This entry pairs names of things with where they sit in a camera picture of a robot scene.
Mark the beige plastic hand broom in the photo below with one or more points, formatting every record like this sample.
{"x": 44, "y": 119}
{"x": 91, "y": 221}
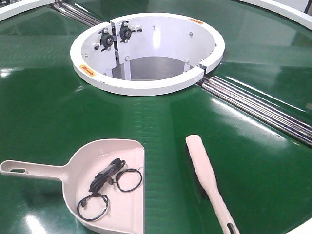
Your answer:
{"x": 207, "y": 180}

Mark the beige plastic dustpan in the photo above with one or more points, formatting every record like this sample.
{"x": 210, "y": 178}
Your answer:
{"x": 124, "y": 212}

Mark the yellow arrow warning sticker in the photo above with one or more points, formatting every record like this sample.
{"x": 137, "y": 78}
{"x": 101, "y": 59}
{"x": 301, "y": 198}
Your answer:
{"x": 87, "y": 70}

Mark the steel rollers right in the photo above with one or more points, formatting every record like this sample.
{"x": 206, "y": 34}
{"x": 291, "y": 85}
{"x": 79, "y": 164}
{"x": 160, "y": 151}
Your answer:
{"x": 258, "y": 107}

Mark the steel rollers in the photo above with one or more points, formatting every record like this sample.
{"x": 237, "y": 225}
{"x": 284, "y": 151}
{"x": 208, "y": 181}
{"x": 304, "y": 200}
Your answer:
{"x": 76, "y": 13}
{"x": 258, "y": 107}

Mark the black bearing block right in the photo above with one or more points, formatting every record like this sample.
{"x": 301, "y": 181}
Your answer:
{"x": 126, "y": 32}

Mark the black bearing block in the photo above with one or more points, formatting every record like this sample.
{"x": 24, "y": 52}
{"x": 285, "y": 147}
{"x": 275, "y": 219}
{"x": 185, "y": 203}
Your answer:
{"x": 106, "y": 40}
{"x": 126, "y": 32}

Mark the black bearing block left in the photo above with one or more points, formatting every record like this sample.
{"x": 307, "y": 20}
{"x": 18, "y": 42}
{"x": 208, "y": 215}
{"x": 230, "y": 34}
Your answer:
{"x": 106, "y": 40}

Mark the orange sticker far rim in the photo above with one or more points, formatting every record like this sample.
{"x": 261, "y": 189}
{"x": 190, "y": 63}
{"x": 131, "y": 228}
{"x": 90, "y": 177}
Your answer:
{"x": 196, "y": 21}

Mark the steel rollers upper left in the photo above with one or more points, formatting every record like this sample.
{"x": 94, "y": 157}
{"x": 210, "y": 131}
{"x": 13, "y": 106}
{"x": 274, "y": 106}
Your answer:
{"x": 76, "y": 13}

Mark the white outer rim right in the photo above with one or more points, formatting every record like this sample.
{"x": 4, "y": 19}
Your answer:
{"x": 283, "y": 10}

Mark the white rim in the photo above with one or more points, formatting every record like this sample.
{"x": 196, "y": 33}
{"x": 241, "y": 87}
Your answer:
{"x": 283, "y": 10}
{"x": 21, "y": 6}

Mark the white outer rim left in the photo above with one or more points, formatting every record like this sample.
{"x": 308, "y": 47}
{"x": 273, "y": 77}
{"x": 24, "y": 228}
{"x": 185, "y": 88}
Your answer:
{"x": 21, "y": 6}

